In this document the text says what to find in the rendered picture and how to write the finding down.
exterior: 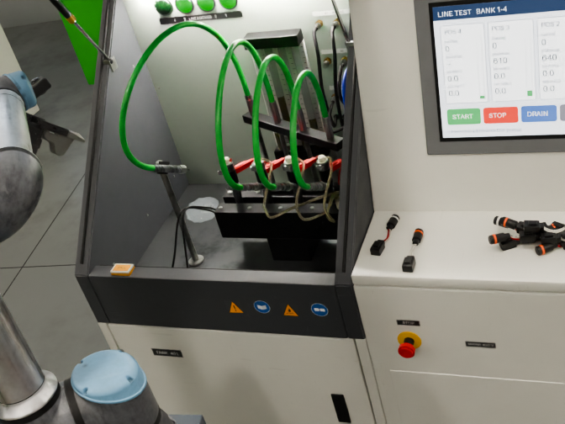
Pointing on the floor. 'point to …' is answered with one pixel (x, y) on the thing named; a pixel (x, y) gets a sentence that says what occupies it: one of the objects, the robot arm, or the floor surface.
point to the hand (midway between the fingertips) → (79, 135)
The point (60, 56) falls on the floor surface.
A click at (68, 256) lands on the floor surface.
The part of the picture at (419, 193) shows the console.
